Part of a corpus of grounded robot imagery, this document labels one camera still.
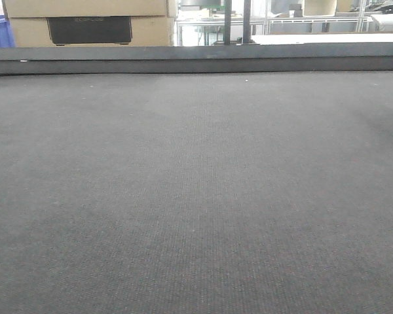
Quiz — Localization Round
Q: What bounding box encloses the dark grey table edge rail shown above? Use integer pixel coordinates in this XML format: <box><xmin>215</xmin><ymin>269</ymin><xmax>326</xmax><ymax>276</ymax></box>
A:
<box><xmin>0</xmin><ymin>42</ymin><xmax>393</xmax><ymax>75</ymax></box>

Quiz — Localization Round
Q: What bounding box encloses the black vertical post right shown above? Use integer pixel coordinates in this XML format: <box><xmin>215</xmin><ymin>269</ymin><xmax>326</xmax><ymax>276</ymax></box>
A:
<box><xmin>242</xmin><ymin>0</ymin><xmax>252</xmax><ymax>44</ymax></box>

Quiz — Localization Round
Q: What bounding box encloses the upper cardboard box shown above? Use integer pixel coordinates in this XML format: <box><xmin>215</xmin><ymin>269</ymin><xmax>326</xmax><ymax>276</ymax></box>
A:
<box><xmin>3</xmin><ymin>0</ymin><xmax>178</xmax><ymax>18</ymax></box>

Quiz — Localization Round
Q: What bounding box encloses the black vertical post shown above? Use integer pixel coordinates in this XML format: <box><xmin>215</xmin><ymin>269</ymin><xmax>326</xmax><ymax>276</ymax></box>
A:
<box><xmin>223</xmin><ymin>0</ymin><xmax>232</xmax><ymax>46</ymax></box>
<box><xmin>242</xmin><ymin>0</ymin><xmax>252</xmax><ymax>44</ymax></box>

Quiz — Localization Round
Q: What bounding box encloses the black vertical post left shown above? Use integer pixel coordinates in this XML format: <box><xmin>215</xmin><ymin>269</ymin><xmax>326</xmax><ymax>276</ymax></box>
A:
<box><xmin>223</xmin><ymin>0</ymin><xmax>232</xmax><ymax>46</ymax></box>

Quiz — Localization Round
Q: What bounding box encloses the lower cardboard box black label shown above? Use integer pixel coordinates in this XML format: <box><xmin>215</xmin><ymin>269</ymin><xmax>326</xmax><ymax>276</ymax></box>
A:
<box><xmin>9</xmin><ymin>16</ymin><xmax>174</xmax><ymax>47</ymax></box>

